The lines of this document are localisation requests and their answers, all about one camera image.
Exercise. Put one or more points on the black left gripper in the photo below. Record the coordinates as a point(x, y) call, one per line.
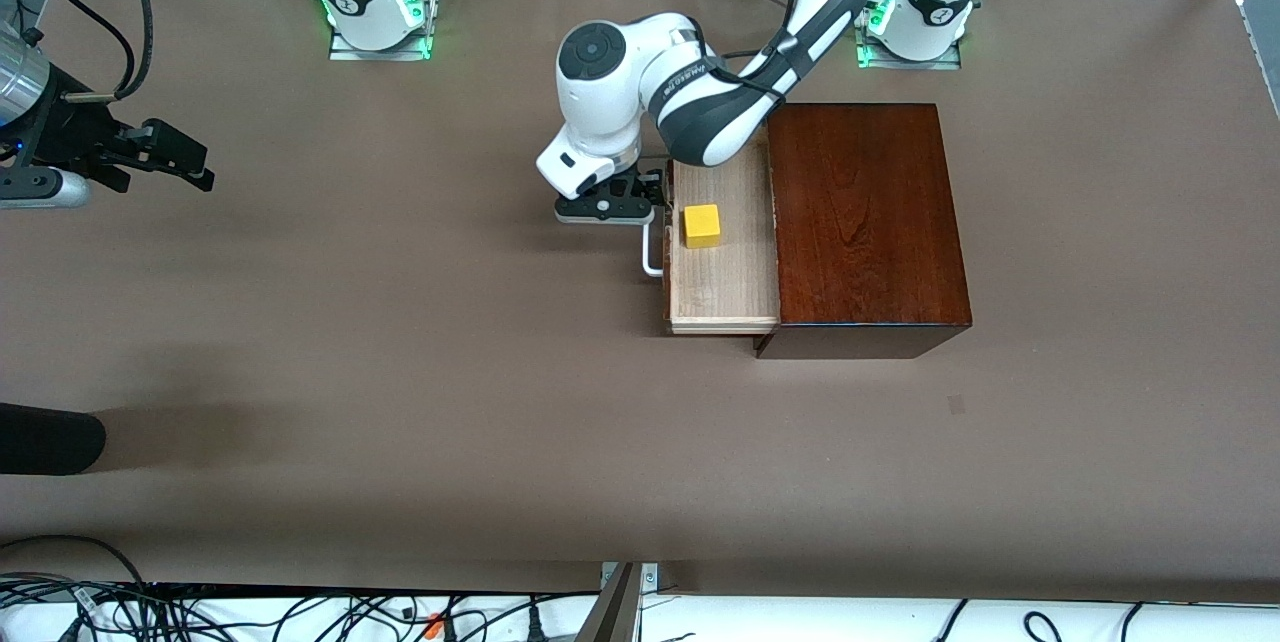
point(632, 186)

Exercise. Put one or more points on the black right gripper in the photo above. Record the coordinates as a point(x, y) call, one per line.
point(68, 136)

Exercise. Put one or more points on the yellow block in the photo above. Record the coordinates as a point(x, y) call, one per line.
point(702, 227)

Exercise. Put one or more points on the light wooden drawer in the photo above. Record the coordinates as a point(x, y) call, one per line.
point(730, 282)

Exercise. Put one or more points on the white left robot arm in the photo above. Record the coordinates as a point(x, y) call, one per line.
point(600, 72)

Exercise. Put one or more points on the dark wooden cabinet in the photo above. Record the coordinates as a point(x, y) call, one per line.
point(870, 222)

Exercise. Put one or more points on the black ribbed foam cylinder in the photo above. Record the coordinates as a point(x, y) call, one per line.
point(50, 439)

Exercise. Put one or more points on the brown table cover sheet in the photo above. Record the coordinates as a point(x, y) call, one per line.
point(400, 372)

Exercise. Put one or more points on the dark metal bar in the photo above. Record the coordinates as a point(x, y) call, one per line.
point(615, 612)

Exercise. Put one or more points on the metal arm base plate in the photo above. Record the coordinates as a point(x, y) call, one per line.
point(410, 47)
point(880, 60)

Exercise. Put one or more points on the silver corner bracket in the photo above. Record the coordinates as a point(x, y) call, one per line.
point(650, 577)

